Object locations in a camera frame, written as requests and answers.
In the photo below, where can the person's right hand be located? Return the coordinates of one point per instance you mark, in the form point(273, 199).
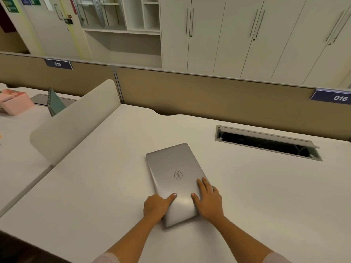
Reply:
point(209, 202)

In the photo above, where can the person's left hand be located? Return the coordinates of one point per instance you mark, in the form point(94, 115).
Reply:
point(155, 206)

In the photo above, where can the person's left thumb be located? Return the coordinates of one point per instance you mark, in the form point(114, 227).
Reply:
point(170, 198)

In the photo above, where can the person's right thumb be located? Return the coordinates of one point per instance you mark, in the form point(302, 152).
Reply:
point(195, 199)

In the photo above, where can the person's right middle finger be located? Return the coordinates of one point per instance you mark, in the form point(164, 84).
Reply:
point(206, 183)

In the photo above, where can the silver laptop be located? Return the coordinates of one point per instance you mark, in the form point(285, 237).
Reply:
point(175, 164)

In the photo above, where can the person's right forearm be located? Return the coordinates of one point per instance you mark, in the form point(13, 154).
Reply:
point(238, 238)

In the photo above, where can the person's left forearm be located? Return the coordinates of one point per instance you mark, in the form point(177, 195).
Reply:
point(134, 238)

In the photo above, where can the beige partition screen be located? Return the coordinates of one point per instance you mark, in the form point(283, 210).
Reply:
point(27, 76)
point(219, 98)

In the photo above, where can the pink left sleeve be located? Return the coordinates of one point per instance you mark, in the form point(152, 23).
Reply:
point(107, 258)

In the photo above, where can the pink sleeve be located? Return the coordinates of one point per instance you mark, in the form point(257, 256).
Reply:
point(277, 258)
point(107, 258)

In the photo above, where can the pink right sleeve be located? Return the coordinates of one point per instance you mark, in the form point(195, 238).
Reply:
point(277, 258)

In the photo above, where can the white curved desk divider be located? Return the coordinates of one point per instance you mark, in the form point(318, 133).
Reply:
point(76, 120)

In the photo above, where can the green spiral notebook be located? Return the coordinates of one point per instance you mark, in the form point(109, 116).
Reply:
point(56, 102)

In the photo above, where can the blue desk number label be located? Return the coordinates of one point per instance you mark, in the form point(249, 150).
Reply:
point(58, 64)
point(331, 96)

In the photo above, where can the white open shelf unit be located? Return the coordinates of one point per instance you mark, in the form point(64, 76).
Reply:
point(123, 49)

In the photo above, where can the pink desk organizer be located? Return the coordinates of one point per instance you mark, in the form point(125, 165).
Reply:
point(13, 102)

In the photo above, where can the white door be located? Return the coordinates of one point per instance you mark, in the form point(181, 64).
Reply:
point(52, 38)

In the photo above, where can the black door lock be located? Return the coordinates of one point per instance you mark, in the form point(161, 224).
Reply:
point(68, 21)

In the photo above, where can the white cabinet wall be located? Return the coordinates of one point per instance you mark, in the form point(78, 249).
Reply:
point(219, 38)

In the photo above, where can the dark red wall board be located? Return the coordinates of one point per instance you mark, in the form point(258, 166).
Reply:
point(6, 21)

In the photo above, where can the green wall sign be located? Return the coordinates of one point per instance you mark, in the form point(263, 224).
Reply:
point(8, 3)

